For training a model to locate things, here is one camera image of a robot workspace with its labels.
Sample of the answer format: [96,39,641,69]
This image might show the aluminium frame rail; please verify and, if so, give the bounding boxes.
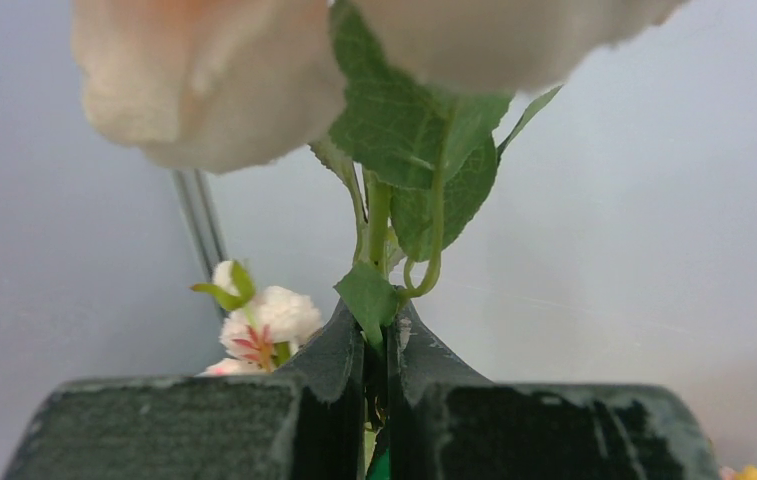
[171,170,228,277]

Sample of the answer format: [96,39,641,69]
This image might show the pink and yellow flower bouquet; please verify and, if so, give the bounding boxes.
[719,465,757,480]

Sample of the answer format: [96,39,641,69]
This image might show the green cloth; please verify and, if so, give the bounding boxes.
[366,451,391,480]

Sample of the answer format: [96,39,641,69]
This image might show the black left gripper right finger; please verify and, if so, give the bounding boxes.
[387,306,719,480]

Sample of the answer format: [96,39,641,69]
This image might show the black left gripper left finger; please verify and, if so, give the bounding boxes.
[4,305,365,479]

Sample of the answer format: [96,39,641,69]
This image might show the pink flowers in vase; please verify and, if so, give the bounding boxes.
[191,260,323,377]

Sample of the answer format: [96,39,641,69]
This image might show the orange rose stem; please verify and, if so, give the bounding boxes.
[71,0,691,465]

